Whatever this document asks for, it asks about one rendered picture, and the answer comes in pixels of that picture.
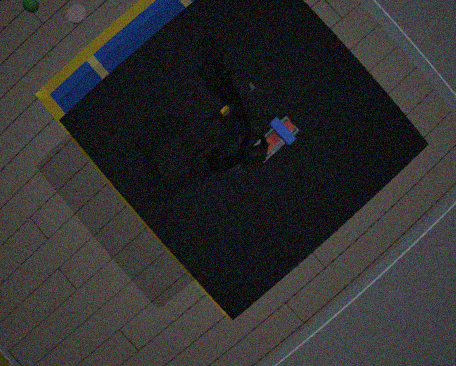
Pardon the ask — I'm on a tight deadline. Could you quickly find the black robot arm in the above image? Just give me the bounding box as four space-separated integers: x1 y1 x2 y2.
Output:
204 55 268 173

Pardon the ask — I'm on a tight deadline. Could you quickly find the blue rectangular block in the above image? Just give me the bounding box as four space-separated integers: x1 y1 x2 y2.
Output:
269 118 296 146

